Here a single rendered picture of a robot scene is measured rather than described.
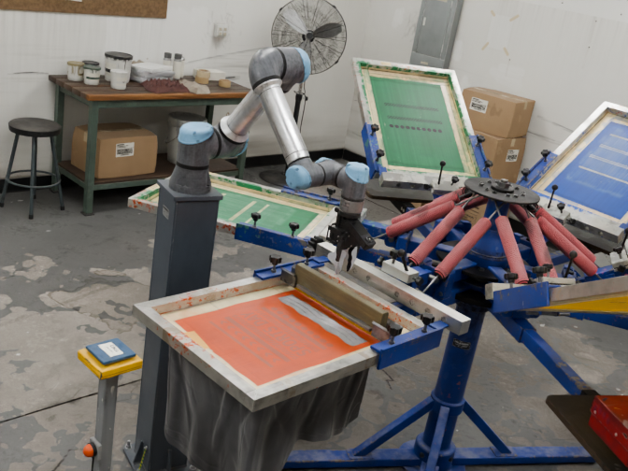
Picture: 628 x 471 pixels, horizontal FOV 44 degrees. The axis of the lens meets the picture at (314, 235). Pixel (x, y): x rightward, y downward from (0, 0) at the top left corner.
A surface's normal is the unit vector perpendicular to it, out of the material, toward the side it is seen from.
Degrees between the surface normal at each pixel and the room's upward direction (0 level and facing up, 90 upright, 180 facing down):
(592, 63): 90
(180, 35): 90
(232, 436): 91
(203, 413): 93
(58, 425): 0
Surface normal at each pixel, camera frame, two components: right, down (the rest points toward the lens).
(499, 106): -0.62, 0.15
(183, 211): 0.49, 0.39
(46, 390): 0.16, -0.92
